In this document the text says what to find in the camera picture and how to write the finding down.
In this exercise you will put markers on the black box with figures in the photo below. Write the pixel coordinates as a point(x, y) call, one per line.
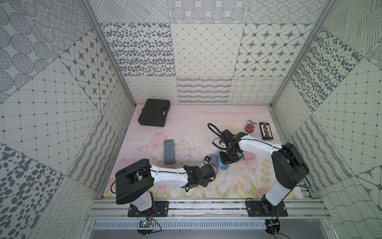
point(266, 132)

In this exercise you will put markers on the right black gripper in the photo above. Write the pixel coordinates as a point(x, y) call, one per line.
point(226, 161)

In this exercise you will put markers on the left controller board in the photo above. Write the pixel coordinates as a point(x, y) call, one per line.
point(144, 228)

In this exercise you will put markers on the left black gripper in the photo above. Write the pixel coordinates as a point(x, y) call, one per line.
point(209, 172)

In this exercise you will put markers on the aluminium rail frame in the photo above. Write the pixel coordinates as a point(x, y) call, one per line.
point(211, 209)

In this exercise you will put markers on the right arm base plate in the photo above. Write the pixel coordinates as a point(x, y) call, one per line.
point(256, 208)

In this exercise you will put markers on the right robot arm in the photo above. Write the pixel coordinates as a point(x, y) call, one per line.
point(289, 167)

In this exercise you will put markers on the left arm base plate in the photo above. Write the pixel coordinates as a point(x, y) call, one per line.
point(158, 209)

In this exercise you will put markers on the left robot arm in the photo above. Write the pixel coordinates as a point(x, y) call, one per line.
point(132, 183)

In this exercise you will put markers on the right controller board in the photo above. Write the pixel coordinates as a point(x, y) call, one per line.
point(272, 227)

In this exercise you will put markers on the blue microfiber cloth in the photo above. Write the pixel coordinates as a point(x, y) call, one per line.
point(219, 161)

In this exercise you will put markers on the white vent grille strip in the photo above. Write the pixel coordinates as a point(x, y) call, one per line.
point(194, 224)

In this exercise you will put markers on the black plastic tool case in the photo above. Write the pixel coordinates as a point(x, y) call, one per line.
point(154, 112)

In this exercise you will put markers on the controller board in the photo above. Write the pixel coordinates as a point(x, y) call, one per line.
point(272, 227)
point(144, 228)

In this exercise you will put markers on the pink eyeglass case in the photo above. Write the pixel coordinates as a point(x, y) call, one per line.
point(248, 155)

